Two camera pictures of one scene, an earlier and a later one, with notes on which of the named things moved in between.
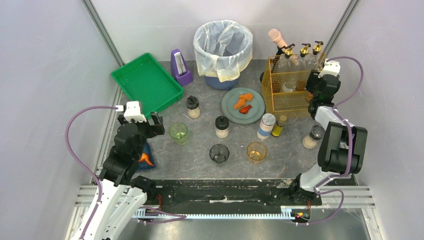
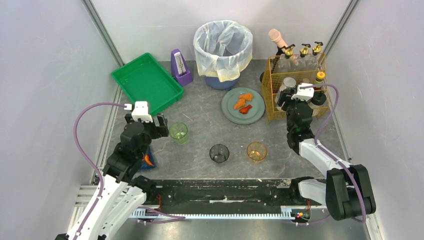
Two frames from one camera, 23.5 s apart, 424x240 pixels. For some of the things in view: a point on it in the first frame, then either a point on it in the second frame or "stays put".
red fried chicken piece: [244, 110] stays put
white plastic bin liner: [223, 48] stays put
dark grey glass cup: [219, 153] stays put
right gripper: [313, 81] -> [284, 99]
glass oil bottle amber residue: [317, 60] stays put
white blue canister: [266, 125] -> [289, 85]
